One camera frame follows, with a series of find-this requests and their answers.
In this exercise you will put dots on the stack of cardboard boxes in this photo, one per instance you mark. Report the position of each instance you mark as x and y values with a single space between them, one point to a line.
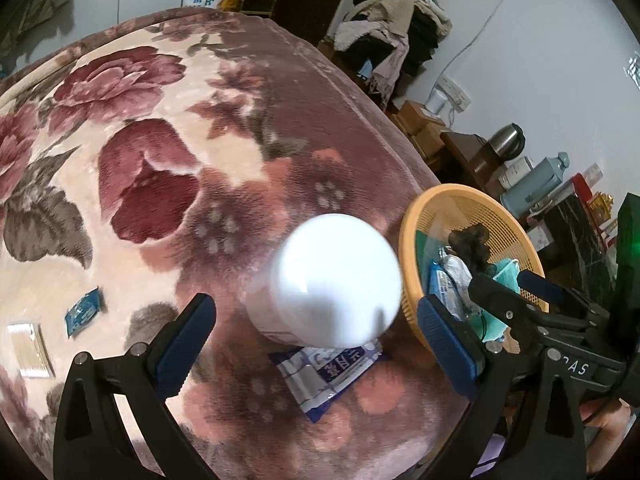
420 120

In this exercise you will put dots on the cotton swab pack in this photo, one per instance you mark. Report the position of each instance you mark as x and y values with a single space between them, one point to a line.
31 352

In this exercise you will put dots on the dark blue small packet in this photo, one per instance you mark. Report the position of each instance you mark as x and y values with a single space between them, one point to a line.
84 312

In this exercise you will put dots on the teal thermos flask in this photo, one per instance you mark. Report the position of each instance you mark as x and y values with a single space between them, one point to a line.
535 185

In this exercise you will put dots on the green scouring pad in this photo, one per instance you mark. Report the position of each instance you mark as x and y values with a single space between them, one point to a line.
427 247

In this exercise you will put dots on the pile of clothes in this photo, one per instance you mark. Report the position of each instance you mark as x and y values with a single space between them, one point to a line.
395 25

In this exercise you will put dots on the light blue small packet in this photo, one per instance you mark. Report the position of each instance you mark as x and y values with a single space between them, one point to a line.
447 280

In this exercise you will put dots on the gold ornament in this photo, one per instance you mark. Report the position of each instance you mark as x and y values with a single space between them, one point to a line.
599 205

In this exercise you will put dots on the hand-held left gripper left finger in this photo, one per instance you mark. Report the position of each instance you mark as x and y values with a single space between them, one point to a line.
185 347

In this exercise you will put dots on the black marble cabinet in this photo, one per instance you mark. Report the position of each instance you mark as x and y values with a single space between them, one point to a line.
575 230

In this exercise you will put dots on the red box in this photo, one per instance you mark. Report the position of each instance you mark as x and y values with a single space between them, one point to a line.
585 185

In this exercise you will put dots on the black hair scrunchie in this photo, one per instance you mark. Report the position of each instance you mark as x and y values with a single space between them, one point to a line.
470 247

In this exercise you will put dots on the dark wooden door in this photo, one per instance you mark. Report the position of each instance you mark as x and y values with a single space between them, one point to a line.
310 0

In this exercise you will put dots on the white labelled plastic jar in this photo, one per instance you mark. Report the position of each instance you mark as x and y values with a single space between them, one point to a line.
340 280

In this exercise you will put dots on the person's right hand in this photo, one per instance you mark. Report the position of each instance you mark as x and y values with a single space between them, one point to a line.
607 435

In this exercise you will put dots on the white cup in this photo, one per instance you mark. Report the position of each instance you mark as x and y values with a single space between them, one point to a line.
438 102

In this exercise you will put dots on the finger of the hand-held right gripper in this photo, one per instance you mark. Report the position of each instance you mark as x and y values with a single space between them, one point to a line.
542 282
500 300

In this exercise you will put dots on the brown wooden desk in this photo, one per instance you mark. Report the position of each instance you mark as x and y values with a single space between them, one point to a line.
470 155

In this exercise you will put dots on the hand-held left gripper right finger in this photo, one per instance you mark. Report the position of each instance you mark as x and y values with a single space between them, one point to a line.
445 352

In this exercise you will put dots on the white canister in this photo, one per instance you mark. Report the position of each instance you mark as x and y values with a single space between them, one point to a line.
515 172

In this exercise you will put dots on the yellow plastic mesh basket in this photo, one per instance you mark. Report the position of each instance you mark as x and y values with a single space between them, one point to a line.
505 225

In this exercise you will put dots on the steel kettle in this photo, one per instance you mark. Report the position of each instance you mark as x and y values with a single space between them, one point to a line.
507 142

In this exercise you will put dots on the floral printed blanket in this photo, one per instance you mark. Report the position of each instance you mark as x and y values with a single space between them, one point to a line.
150 90

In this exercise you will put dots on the teal face mask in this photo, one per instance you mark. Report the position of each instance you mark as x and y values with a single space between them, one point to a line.
505 272

